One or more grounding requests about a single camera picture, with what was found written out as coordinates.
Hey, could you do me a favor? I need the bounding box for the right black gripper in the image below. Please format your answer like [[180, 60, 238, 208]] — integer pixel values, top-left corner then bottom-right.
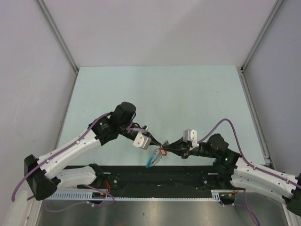
[[163, 136, 217, 159]]

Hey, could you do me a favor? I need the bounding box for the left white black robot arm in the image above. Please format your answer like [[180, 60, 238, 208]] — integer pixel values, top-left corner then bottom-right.
[[24, 102, 161, 201]]

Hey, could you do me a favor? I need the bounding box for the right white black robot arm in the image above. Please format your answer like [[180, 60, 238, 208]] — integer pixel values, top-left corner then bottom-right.
[[162, 134, 301, 216]]

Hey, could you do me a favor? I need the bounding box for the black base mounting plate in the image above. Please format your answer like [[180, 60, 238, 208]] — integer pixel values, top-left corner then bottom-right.
[[48, 164, 246, 198]]

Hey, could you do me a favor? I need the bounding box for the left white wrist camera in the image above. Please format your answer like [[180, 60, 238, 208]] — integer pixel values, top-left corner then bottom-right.
[[133, 132, 151, 150]]

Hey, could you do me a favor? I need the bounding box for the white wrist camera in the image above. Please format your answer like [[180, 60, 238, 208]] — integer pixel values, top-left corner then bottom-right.
[[182, 129, 198, 148], [133, 132, 151, 150]]

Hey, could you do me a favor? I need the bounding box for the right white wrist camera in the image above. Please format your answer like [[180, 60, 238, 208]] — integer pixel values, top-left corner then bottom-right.
[[182, 129, 198, 148]]

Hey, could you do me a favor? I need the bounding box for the white slotted cable duct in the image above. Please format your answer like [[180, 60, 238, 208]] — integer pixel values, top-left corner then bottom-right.
[[46, 189, 234, 202]]

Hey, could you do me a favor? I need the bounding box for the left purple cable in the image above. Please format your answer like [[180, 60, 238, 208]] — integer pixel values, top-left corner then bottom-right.
[[11, 112, 149, 203]]

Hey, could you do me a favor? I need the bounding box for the left aluminium frame post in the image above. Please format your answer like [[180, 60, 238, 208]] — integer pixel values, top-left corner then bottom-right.
[[34, 0, 79, 74]]

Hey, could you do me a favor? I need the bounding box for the aluminium frame post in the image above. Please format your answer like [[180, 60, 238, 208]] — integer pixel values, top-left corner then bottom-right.
[[34, 0, 79, 74], [240, 0, 286, 73]]

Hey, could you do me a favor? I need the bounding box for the right aluminium frame post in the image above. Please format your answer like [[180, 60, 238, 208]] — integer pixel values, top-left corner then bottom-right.
[[240, 0, 286, 73]]

